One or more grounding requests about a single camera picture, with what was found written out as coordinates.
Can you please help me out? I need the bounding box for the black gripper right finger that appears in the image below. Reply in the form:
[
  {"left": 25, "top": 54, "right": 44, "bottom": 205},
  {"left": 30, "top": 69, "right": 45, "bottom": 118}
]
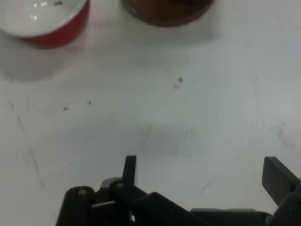
[{"left": 261, "top": 156, "right": 301, "bottom": 226}]

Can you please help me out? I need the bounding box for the brown wooden mug tree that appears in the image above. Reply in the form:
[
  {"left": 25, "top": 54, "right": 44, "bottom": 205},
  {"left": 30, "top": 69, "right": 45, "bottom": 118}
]
[{"left": 122, "top": 0, "right": 214, "bottom": 27}]

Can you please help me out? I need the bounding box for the red bowl white inside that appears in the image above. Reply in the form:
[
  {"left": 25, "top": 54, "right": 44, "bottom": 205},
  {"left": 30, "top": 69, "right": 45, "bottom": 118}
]
[{"left": 0, "top": 0, "right": 91, "bottom": 49}]

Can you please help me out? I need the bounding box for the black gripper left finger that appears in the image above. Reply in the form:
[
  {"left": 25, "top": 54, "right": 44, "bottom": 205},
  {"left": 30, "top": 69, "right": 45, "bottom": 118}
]
[{"left": 55, "top": 155, "right": 205, "bottom": 226}]

